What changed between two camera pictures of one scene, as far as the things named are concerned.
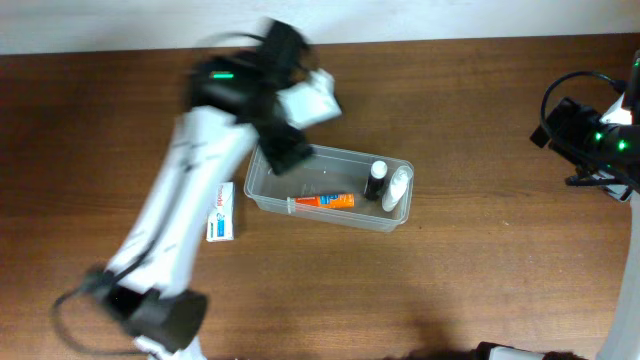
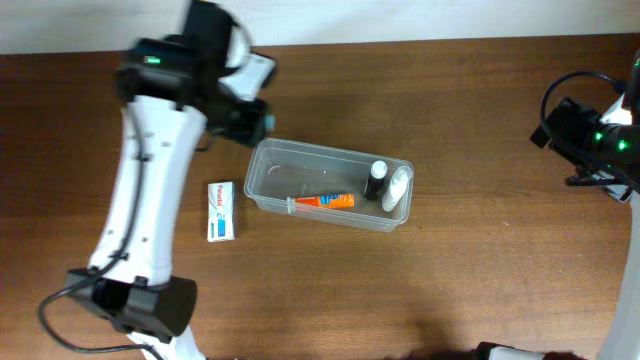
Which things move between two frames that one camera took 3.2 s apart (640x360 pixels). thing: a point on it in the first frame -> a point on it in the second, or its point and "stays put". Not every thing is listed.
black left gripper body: (279, 141) -> (245, 126)
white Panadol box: (220, 223) stays put
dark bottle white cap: (374, 186) stays put
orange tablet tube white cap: (323, 201) stays put
